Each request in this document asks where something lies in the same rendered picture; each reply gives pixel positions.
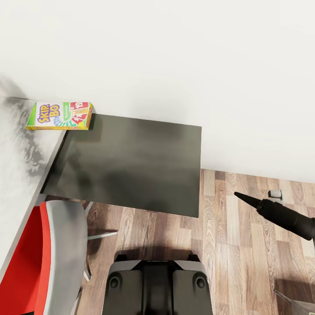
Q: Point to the swivel chair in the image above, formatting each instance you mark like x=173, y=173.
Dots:
x=46, y=271

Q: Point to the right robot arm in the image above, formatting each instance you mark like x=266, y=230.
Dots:
x=274, y=210

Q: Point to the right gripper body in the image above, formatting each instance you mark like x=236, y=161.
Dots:
x=279, y=214

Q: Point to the bed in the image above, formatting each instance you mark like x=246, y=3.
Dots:
x=298, y=307

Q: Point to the board game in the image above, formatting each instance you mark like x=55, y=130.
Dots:
x=60, y=116

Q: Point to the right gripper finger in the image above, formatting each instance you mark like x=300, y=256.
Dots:
x=254, y=202

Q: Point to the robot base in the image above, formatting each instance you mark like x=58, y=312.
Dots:
x=157, y=287

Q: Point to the desk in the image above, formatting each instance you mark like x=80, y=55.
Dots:
x=136, y=163

